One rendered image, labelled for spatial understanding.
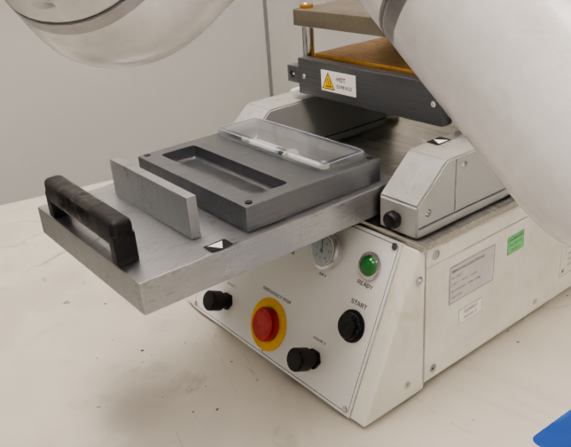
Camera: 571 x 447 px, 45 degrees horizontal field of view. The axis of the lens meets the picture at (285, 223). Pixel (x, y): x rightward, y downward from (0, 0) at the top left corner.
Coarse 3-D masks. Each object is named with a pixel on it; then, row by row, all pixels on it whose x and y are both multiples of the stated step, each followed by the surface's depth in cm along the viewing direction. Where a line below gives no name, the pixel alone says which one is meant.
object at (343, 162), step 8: (224, 136) 77; (232, 136) 76; (240, 136) 74; (248, 144) 73; (256, 144) 72; (344, 144) 70; (264, 152) 72; (272, 152) 70; (280, 152) 69; (288, 160) 69; (296, 160) 68; (304, 160) 66; (344, 160) 66; (352, 160) 67; (360, 160) 67; (312, 168) 66; (320, 168) 65; (328, 168) 65; (336, 168) 66
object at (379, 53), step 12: (336, 48) 87; (348, 48) 86; (360, 48) 86; (372, 48) 85; (384, 48) 85; (336, 60) 82; (348, 60) 81; (360, 60) 79; (372, 60) 79; (384, 60) 78; (396, 60) 78; (408, 72) 74
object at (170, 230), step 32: (96, 192) 71; (128, 192) 68; (160, 192) 62; (352, 192) 67; (64, 224) 65; (160, 224) 63; (192, 224) 59; (224, 224) 62; (288, 224) 62; (320, 224) 64; (352, 224) 67; (96, 256) 59; (160, 256) 57; (192, 256) 57; (224, 256) 58; (256, 256) 60; (128, 288) 56; (160, 288) 55; (192, 288) 57
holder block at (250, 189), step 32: (160, 160) 72; (192, 160) 76; (224, 160) 71; (256, 160) 70; (192, 192) 66; (224, 192) 62; (256, 192) 66; (288, 192) 62; (320, 192) 64; (256, 224) 60
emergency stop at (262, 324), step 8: (256, 312) 80; (264, 312) 79; (272, 312) 78; (256, 320) 80; (264, 320) 79; (272, 320) 78; (256, 328) 79; (264, 328) 78; (272, 328) 78; (256, 336) 79; (264, 336) 78; (272, 336) 78
